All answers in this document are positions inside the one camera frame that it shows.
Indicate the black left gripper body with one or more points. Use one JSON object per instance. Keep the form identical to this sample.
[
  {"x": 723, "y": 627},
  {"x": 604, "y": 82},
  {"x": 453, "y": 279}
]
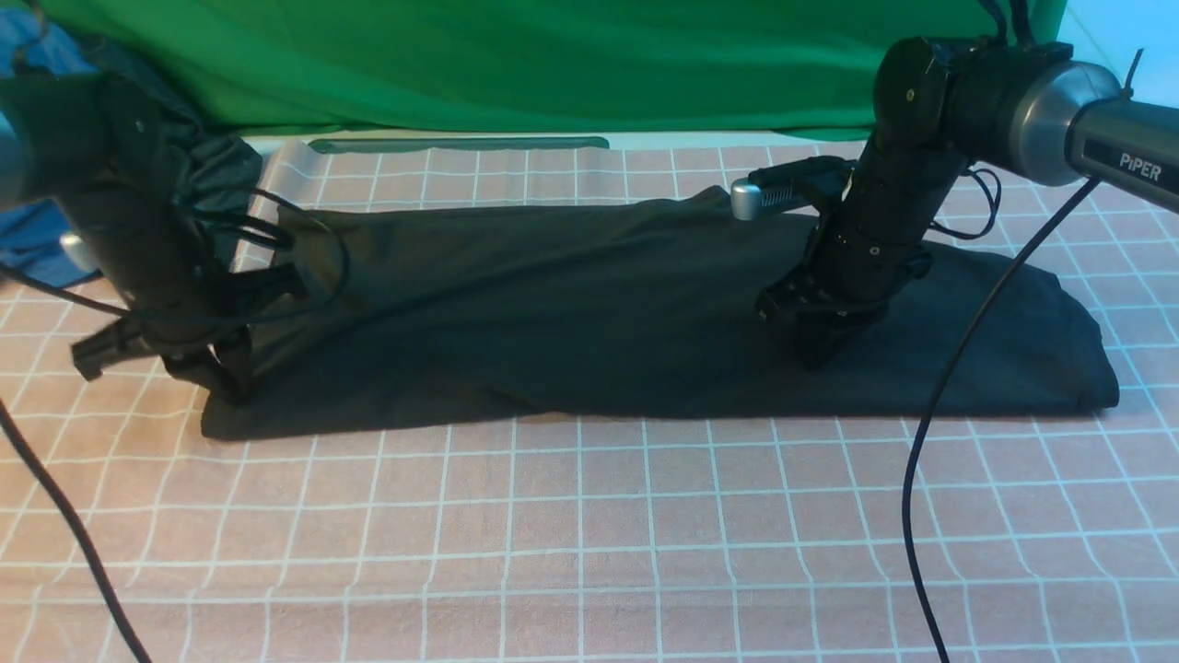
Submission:
[{"x": 195, "y": 319}]

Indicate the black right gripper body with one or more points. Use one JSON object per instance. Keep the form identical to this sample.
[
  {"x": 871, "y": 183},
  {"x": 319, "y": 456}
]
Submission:
[{"x": 822, "y": 323}]

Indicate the dark gray long-sleeve shirt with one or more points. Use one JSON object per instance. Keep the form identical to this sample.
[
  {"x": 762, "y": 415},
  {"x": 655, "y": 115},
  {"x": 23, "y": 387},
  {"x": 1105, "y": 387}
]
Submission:
[{"x": 617, "y": 311}]

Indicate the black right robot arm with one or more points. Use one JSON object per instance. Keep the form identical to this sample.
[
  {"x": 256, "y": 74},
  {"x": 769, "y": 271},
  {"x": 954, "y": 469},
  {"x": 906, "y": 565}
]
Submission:
[{"x": 940, "y": 108}]

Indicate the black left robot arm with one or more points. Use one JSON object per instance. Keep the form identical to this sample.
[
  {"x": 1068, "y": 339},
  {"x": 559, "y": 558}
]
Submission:
[{"x": 94, "y": 145}]

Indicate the dark gray crumpled garment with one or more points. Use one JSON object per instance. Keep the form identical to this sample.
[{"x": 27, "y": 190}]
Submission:
[{"x": 217, "y": 170}]

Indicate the blue crumpled garment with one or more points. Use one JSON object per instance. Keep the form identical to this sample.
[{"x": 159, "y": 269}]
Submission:
[{"x": 31, "y": 235}]

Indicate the pink grid-pattern tablecloth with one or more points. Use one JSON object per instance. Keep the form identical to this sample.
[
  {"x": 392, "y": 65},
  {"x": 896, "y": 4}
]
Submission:
[{"x": 557, "y": 540}]

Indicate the green backdrop cloth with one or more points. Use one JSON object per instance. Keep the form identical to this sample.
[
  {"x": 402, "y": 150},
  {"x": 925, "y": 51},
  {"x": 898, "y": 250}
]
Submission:
[{"x": 296, "y": 67}]

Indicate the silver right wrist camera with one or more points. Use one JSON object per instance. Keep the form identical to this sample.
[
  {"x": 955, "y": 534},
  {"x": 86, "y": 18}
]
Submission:
[{"x": 813, "y": 181}]

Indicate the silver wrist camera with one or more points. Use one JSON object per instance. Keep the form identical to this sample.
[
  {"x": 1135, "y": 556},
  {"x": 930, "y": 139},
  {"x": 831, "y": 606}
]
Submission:
[
  {"x": 813, "y": 181},
  {"x": 78, "y": 252}
]

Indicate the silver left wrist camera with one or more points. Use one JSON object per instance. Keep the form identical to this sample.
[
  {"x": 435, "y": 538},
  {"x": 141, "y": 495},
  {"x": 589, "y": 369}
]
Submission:
[{"x": 78, "y": 252}]

